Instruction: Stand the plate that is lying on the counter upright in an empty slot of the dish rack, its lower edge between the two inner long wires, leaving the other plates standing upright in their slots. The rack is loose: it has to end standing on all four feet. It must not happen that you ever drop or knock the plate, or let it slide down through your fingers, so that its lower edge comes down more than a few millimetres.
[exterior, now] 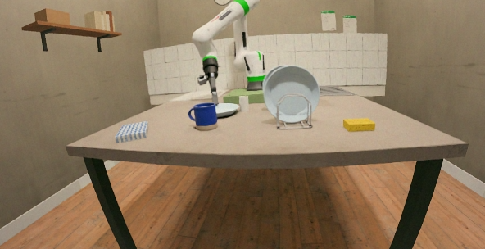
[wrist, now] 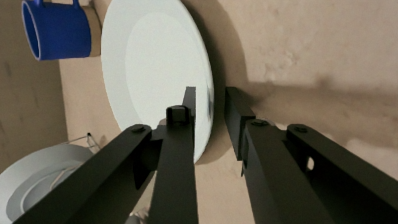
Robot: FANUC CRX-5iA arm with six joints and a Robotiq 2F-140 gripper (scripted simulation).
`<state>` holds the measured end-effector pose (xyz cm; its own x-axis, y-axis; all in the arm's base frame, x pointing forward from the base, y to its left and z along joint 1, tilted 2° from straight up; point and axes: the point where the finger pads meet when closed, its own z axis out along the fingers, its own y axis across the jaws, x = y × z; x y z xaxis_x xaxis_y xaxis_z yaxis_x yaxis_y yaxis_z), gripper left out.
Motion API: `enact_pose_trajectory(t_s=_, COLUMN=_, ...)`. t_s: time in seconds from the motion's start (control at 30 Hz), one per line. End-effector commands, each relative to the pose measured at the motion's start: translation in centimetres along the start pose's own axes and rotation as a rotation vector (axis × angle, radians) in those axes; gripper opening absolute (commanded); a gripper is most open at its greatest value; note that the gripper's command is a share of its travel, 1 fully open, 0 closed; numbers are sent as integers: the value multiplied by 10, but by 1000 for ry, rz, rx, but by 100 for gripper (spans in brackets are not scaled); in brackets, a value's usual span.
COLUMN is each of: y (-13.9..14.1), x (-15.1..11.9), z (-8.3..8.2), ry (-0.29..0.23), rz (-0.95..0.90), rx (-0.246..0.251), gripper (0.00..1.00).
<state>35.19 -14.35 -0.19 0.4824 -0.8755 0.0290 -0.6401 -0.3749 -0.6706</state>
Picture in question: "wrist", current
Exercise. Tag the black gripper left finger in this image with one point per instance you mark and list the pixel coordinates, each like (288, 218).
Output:
(107, 187)

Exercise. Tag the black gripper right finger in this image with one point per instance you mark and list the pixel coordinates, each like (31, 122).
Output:
(352, 190)

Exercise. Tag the white plate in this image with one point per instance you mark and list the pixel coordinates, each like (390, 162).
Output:
(29, 179)
(133, 220)
(151, 50)

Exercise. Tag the dark blue mug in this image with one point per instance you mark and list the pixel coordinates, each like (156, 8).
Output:
(64, 31)

